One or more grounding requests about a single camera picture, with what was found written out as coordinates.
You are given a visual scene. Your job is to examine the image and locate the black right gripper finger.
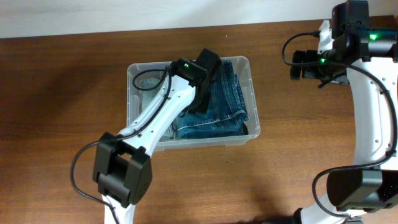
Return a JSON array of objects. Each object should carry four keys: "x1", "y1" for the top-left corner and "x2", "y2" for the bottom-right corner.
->
[
  {"x1": 290, "y1": 67, "x2": 303, "y2": 80},
  {"x1": 292, "y1": 50, "x2": 306, "y2": 64}
]

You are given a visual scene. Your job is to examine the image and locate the dark blue jeans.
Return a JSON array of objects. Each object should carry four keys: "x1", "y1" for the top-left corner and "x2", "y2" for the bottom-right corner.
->
[{"x1": 172, "y1": 60, "x2": 249, "y2": 139}]

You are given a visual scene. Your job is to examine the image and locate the light blue jeans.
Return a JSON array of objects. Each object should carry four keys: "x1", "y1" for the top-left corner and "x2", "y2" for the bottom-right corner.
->
[{"x1": 139, "y1": 78, "x2": 176, "y2": 142}]

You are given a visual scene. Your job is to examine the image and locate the black garment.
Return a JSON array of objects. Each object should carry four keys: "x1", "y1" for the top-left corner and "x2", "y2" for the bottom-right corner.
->
[{"x1": 242, "y1": 123, "x2": 249, "y2": 135}]

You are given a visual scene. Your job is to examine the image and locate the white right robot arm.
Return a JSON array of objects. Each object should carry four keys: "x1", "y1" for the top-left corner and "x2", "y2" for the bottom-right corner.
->
[{"x1": 289, "y1": 1, "x2": 397, "y2": 224}]

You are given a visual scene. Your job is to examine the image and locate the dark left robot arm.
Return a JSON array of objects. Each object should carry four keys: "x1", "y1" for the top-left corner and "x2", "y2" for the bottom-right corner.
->
[{"x1": 93, "y1": 49, "x2": 221, "y2": 223}]

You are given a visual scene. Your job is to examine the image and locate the clear plastic storage bin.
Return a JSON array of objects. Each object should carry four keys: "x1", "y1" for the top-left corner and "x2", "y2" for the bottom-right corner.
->
[{"x1": 126, "y1": 56, "x2": 261, "y2": 151}]

